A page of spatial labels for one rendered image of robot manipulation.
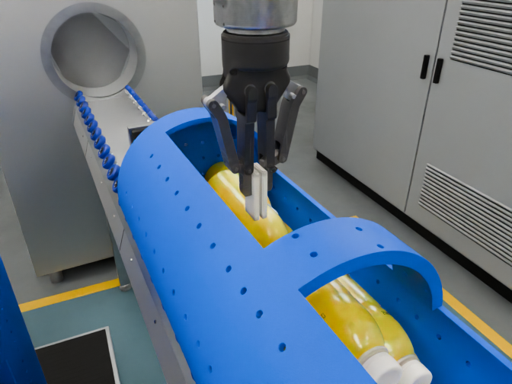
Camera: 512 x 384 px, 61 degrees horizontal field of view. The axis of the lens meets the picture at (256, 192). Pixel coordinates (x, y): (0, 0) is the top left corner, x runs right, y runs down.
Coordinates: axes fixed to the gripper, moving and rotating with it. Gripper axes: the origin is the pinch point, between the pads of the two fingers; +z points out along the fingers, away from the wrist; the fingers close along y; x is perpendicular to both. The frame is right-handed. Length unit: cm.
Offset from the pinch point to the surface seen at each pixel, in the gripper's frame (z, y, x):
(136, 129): 12, 3, -61
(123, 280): 113, 8, -130
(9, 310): 53, 43, -57
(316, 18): 47, -294, -427
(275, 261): -2.4, 6.1, 16.5
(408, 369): 8.7, -4.4, 25.3
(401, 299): 11.5, -13.2, 15.4
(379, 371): 4.6, 0.9, 26.4
